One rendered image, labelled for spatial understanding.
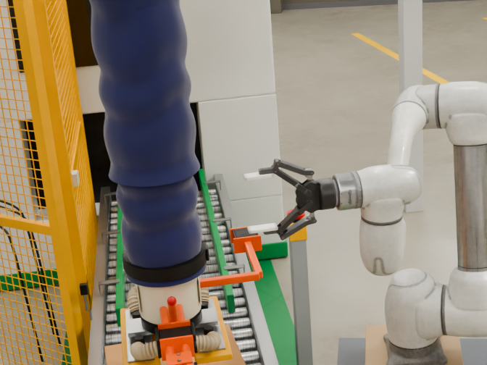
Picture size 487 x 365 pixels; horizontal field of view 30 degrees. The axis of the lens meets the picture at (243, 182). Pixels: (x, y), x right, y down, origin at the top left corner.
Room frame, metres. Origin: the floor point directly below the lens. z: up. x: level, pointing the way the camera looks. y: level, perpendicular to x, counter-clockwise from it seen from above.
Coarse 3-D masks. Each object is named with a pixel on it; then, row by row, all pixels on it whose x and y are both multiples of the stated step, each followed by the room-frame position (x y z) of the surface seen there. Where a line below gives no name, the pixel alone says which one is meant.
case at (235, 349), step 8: (232, 336) 2.49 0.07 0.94; (120, 344) 2.50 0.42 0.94; (232, 344) 2.44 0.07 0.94; (104, 352) 2.49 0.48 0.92; (112, 352) 2.45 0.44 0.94; (120, 352) 2.45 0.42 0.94; (232, 352) 2.40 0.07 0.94; (240, 352) 2.39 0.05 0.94; (112, 360) 2.41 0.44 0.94; (120, 360) 2.40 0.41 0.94; (160, 360) 2.38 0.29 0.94; (232, 360) 2.35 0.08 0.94; (240, 360) 2.35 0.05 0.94
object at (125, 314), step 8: (120, 312) 2.37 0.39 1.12; (128, 312) 2.36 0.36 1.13; (136, 312) 2.31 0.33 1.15; (120, 320) 2.33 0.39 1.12; (136, 336) 2.17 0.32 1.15; (144, 336) 2.21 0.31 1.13; (152, 336) 2.22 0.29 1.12; (128, 344) 2.17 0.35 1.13; (128, 352) 2.13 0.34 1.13; (128, 360) 2.09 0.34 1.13; (136, 360) 2.09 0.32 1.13; (144, 360) 2.09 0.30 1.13; (152, 360) 2.09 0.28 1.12
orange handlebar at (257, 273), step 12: (252, 252) 2.45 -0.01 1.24; (252, 264) 2.37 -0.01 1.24; (228, 276) 2.31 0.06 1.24; (240, 276) 2.30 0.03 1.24; (252, 276) 2.30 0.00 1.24; (180, 312) 2.12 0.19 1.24; (168, 348) 1.94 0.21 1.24; (168, 360) 1.88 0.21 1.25; (180, 360) 1.87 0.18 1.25; (192, 360) 1.87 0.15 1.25
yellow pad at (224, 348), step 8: (216, 296) 2.42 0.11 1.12; (208, 304) 2.37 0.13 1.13; (216, 304) 2.37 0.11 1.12; (216, 312) 2.31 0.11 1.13; (200, 328) 2.23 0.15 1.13; (208, 328) 2.18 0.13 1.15; (216, 328) 2.22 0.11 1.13; (224, 328) 2.23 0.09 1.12; (224, 336) 2.19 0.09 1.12; (224, 344) 2.13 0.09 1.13; (200, 352) 2.11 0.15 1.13; (208, 352) 2.11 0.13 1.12; (216, 352) 2.11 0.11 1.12; (224, 352) 2.10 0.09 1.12; (200, 360) 2.08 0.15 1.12; (208, 360) 2.09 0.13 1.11; (216, 360) 2.09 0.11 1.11; (224, 360) 2.09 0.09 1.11
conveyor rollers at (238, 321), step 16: (112, 208) 4.68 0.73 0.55; (112, 224) 4.49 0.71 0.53; (208, 224) 4.36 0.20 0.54; (112, 240) 4.23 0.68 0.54; (208, 240) 4.18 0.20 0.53; (224, 240) 4.11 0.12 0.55; (112, 256) 4.05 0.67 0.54; (112, 272) 3.87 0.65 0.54; (208, 272) 3.81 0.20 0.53; (112, 288) 3.69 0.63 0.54; (128, 288) 3.69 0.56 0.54; (240, 288) 3.58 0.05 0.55; (112, 304) 3.53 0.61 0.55; (224, 304) 3.46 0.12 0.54; (240, 304) 3.47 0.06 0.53; (112, 320) 3.42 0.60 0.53; (224, 320) 3.31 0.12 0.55; (240, 320) 3.30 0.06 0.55; (112, 336) 3.25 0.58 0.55; (240, 336) 3.20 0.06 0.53; (256, 352) 3.04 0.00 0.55
